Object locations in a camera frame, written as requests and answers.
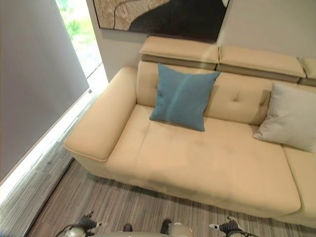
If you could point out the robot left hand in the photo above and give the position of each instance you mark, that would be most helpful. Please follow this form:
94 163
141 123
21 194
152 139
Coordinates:
89 223

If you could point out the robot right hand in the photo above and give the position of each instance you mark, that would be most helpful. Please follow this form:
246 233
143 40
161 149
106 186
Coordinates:
228 225

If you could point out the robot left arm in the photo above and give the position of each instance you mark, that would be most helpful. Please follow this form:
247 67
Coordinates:
70 232

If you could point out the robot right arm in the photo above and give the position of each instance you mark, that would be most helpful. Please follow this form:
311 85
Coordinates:
238 234

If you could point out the cream leather sofa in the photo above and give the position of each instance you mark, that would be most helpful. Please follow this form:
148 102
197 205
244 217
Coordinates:
202 153

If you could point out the robot dark left foot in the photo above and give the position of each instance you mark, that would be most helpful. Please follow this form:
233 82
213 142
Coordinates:
127 227

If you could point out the robot dark foot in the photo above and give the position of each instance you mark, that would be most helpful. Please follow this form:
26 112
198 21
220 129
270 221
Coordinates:
127 227
166 225

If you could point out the robot dark right foot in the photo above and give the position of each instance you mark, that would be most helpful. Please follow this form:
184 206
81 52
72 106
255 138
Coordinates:
166 225

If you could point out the robot silver body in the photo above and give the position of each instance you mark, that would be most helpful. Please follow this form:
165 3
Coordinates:
158 233

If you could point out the light grey square cushion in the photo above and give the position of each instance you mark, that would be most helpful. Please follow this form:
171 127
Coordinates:
290 116

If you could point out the teal blue square cushion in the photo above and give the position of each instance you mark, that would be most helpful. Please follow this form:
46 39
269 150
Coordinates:
181 97

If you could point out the grey roller window blind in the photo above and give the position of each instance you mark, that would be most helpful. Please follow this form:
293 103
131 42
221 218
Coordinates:
32 81

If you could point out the bright window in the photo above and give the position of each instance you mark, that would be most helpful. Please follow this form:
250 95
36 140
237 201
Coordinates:
79 37

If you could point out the abstract brown black wall painting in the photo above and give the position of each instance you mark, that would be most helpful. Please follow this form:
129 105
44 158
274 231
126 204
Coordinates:
163 16

